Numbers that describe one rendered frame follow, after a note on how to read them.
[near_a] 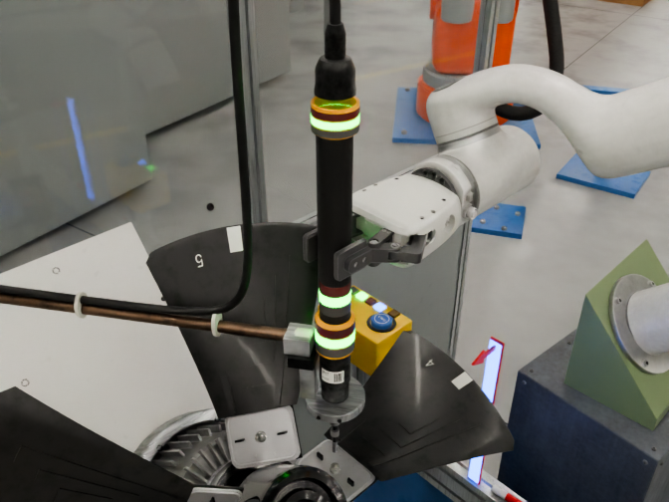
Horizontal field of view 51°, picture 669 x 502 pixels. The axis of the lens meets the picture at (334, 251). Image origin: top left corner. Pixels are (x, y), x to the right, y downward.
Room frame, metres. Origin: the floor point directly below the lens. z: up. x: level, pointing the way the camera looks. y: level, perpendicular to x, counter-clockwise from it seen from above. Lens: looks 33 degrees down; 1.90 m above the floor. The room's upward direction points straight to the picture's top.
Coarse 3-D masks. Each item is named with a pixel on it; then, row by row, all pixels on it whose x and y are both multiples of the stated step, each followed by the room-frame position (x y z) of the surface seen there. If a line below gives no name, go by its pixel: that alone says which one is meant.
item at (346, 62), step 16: (336, 32) 0.57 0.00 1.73; (336, 48) 0.57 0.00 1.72; (320, 64) 0.57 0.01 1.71; (336, 64) 0.57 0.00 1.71; (352, 64) 0.58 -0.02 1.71; (320, 80) 0.57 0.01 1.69; (336, 80) 0.56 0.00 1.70; (352, 80) 0.57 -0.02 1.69; (320, 96) 0.57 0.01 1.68; (336, 96) 0.56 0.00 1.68; (352, 96) 0.57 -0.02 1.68; (320, 368) 0.58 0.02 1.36; (336, 368) 0.56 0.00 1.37; (336, 384) 0.56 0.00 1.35; (336, 400) 0.57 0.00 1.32
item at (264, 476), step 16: (272, 464) 0.56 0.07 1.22; (288, 464) 0.54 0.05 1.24; (224, 480) 0.55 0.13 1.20; (240, 480) 0.56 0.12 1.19; (256, 480) 0.52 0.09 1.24; (272, 480) 0.50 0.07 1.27; (288, 480) 0.50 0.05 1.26; (304, 480) 0.52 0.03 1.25; (320, 480) 0.52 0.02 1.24; (256, 496) 0.49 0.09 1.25; (272, 496) 0.48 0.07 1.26; (288, 496) 0.49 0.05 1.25; (304, 496) 0.50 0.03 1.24; (320, 496) 0.51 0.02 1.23; (336, 496) 0.51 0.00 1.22
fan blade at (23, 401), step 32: (0, 416) 0.45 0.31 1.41; (32, 416) 0.46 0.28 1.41; (64, 416) 0.47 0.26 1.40; (0, 448) 0.44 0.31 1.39; (32, 448) 0.45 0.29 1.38; (64, 448) 0.46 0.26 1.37; (96, 448) 0.46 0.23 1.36; (0, 480) 0.43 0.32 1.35; (32, 480) 0.44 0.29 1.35; (64, 480) 0.44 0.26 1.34; (96, 480) 0.45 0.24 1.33; (128, 480) 0.46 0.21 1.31; (160, 480) 0.47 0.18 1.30
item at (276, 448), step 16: (240, 416) 0.60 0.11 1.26; (256, 416) 0.59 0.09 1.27; (272, 416) 0.59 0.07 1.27; (288, 416) 0.58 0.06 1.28; (240, 432) 0.59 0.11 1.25; (256, 432) 0.58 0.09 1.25; (272, 432) 0.58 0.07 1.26; (288, 432) 0.57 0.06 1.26; (240, 448) 0.57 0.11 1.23; (256, 448) 0.57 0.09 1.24; (272, 448) 0.57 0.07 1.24; (288, 448) 0.56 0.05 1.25; (240, 464) 0.56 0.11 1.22; (256, 464) 0.56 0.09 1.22
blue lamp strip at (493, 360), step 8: (496, 344) 0.82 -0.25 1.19; (496, 352) 0.82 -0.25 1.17; (488, 360) 0.82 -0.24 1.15; (496, 360) 0.82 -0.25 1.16; (488, 368) 0.82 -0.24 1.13; (496, 368) 0.81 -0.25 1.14; (488, 376) 0.82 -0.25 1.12; (496, 376) 0.81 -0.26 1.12; (488, 384) 0.82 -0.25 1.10; (488, 392) 0.82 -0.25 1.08; (472, 464) 0.82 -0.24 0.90; (480, 464) 0.81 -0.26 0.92; (472, 472) 0.82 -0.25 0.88
